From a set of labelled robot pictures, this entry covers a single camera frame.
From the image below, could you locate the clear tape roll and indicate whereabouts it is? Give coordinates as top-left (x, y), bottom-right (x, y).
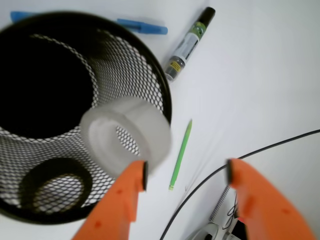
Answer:
top-left (80, 96), bottom-right (172, 178)

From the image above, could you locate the black cable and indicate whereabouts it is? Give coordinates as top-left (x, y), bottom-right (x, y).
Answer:
top-left (159, 129), bottom-right (320, 240)

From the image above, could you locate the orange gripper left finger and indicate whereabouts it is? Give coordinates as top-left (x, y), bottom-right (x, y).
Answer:
top-left (73, 160), bottom-right (148, 240)

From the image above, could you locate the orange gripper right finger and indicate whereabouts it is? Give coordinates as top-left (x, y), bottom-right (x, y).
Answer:
top-left (226, 158), bottom-right (316, 240)

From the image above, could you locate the black tape roll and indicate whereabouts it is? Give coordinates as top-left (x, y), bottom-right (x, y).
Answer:
top-left (18, 157), bottom-right (93, 215)

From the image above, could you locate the spiral notebook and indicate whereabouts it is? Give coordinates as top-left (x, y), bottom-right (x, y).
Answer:
top-left (209, 186), bottom-right (238, 240)

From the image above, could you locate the blue ballpoint pen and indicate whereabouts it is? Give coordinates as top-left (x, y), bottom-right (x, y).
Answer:
top-left (10, 11), bottom-right (168, 35)

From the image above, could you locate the black mesh pen holder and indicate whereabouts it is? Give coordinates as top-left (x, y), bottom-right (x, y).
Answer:
top-left (0, 12), bottom-right (172, 225)

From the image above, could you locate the green pencil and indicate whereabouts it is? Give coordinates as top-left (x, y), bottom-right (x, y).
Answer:
top-left (168, 119), bottom-right (193, 191)

